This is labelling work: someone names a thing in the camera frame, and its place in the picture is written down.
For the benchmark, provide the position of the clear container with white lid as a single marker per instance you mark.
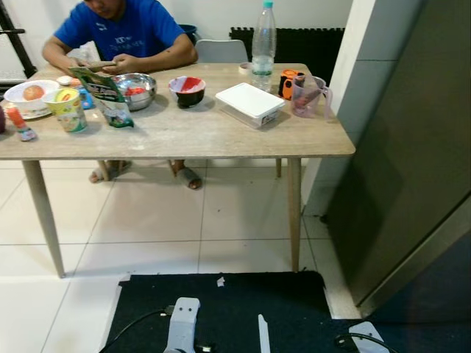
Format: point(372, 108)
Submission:
point(250, 99)

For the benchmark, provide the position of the grey fridge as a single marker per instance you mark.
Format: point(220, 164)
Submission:
point(412, 147)

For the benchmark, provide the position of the pink clear measuring jug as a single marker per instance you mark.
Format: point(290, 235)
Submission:
point(307, 99)

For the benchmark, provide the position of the orange and black object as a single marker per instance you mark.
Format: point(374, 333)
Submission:
point(285, 84)

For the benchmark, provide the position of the clear plastic water bottle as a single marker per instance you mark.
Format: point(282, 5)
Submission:
point(263, 44)

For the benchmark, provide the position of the white tape roll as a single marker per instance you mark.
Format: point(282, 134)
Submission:
point(243, 68)

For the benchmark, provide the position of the white tape strip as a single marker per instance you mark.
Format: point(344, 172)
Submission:
point(263, 334)

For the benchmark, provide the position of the white tape scrap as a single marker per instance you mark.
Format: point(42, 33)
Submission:
point(220, 281)

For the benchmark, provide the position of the grey chair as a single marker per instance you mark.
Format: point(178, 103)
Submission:
point(221, 51)

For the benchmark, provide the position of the light wooden table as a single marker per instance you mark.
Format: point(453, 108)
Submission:
point(191, 132)

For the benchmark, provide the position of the black bowl red white inside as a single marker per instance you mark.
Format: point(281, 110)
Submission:
point(188, 99)

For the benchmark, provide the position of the blue bucket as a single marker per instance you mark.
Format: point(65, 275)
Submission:
point(190, 31)

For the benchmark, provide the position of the steel bowl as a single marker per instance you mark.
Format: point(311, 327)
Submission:
point(140, 99)

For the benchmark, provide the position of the green snack bag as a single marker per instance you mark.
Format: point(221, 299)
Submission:
point(103, 92)

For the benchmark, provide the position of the person in blue shirt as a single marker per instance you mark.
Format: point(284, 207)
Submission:
point(121, 29)

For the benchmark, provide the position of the small blue packet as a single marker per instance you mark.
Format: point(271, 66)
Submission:
point(86, 99)

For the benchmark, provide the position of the white plastic bag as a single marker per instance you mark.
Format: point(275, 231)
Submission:
point(87, 53)

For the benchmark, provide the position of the cup noodle with yellow lid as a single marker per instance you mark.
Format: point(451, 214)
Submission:
point(70, 114)

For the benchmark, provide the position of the small white dish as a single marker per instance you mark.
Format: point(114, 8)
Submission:
point(65, 79)

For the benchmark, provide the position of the orange round fruit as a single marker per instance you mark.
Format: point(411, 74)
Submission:
point(34, 93)

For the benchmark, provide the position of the small bottle with orange cap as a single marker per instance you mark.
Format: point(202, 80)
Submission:
point(18, 121)

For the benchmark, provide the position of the black metal stand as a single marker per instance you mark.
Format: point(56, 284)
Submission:
point(18, 44)

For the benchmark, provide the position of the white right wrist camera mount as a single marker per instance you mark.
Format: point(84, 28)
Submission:
point(368, 337)

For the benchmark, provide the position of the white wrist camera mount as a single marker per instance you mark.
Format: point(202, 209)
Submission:
point(368, 337)
point(182, 323)

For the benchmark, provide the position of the black ribbed wall panel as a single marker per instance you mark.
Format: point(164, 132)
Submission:
point(316, 48)

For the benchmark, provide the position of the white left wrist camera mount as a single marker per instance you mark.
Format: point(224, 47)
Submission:
point(182, 323)

